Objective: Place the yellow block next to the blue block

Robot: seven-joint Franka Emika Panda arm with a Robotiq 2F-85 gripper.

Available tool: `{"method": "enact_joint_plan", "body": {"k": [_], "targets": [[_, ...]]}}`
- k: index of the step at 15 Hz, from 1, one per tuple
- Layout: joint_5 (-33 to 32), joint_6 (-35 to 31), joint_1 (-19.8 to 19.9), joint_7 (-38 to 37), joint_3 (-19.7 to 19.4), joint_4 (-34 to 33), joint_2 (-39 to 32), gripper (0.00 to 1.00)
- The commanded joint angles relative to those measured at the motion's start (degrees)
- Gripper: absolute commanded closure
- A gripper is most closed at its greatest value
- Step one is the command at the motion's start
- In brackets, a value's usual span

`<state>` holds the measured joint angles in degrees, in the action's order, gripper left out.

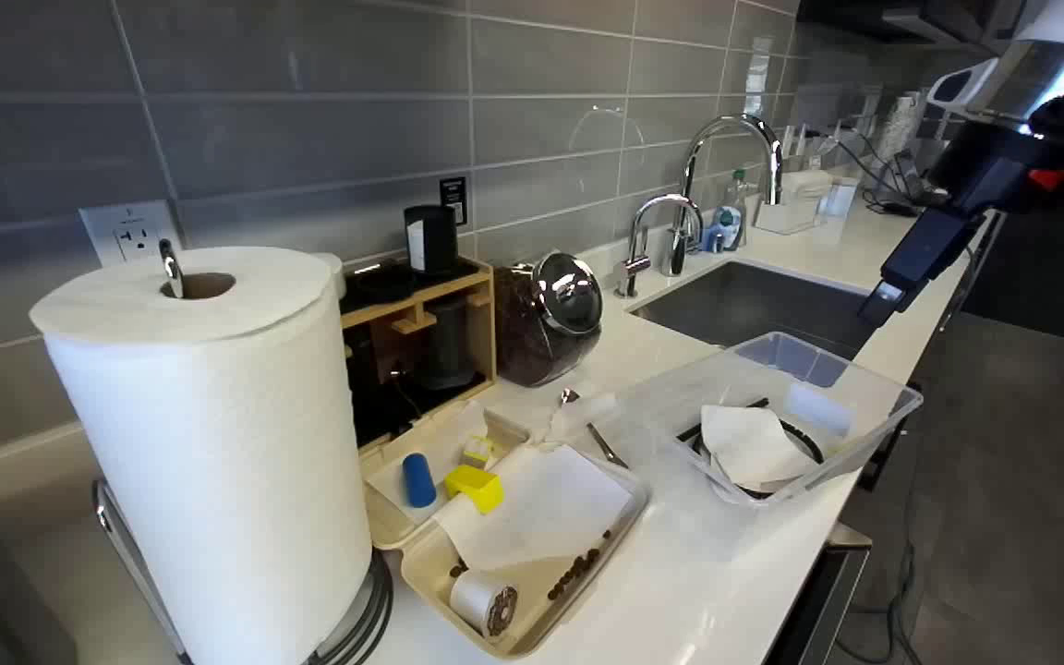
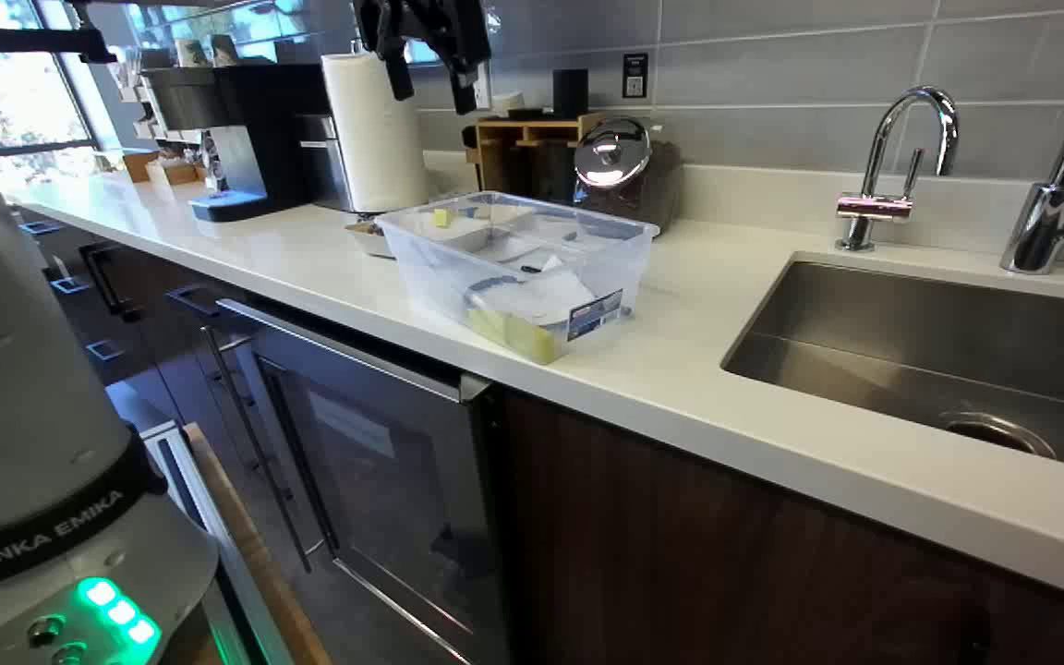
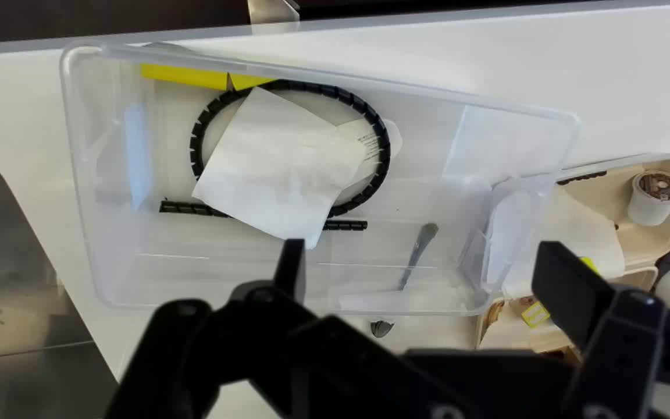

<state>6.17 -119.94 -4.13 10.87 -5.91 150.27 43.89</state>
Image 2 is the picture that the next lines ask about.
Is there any wooden plank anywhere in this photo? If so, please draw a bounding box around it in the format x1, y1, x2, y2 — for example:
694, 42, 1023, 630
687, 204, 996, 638
181, 419, 337, 665

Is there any black horizontal bar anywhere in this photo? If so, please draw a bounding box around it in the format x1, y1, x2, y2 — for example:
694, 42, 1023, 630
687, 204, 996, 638
0, 27, 119, 65

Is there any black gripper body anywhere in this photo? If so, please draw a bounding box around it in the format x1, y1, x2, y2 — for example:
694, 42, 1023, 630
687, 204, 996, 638
351, 0, 494, 70

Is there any wall power outlet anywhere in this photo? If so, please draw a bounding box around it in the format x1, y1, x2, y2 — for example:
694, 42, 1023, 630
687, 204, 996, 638
617, 48, 653, 103

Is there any clear plastic storage container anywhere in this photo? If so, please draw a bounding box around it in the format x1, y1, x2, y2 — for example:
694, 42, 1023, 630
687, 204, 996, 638
374, 188, 666, 369

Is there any white paper towel roll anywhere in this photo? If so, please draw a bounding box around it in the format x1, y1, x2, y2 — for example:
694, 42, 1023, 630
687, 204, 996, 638
318, 48, 431, 219

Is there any small chrome faucet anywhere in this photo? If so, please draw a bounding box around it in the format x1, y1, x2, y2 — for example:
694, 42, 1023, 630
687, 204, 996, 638
834, 85, 964, 254

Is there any stainless steel sink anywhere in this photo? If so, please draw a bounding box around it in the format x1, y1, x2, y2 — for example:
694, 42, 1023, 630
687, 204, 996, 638
718, 249, 1064, 485

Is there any wooden countertop rack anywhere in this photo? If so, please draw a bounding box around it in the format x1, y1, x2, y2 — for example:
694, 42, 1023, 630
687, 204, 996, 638
465, 116, 598, 204

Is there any shallow white tray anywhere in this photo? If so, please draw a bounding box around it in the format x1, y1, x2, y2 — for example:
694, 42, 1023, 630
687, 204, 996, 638
409, 199, 534, 260

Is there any window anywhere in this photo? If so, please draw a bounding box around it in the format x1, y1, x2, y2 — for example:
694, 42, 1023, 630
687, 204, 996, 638
0, 0, 119, 188

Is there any stainless steel appliance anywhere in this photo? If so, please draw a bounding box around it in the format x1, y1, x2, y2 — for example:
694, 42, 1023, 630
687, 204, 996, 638
295, 106, 359, 214

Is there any silver kettle pot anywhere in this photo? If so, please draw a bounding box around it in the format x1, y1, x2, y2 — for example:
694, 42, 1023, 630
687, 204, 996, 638
566, 116, 687, 234

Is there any yellow sponge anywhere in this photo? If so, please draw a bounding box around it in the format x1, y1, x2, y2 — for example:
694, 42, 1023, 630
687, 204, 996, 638
465, 304, 568, 369

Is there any small wooden box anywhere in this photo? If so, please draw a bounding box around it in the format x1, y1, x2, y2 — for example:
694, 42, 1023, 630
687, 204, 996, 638
121, 145, 209, 193

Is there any grey drawer cabinet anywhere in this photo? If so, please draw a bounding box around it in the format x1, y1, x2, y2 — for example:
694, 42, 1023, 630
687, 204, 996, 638
12, 210, 252, 496

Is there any black coffee machine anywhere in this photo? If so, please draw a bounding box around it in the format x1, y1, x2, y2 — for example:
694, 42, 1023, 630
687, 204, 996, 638
142, 59, 329, 224

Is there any small black box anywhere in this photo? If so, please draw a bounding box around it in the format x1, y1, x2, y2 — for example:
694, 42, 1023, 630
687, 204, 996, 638
552, 65, 592, 121

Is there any glass door beverage fridge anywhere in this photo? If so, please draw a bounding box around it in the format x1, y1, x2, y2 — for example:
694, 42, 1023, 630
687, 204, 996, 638
209, 292, 513, 665

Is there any dark wooden cabinet front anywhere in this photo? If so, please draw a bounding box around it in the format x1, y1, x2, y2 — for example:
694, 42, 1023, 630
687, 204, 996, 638
499, 389, 1064, 665

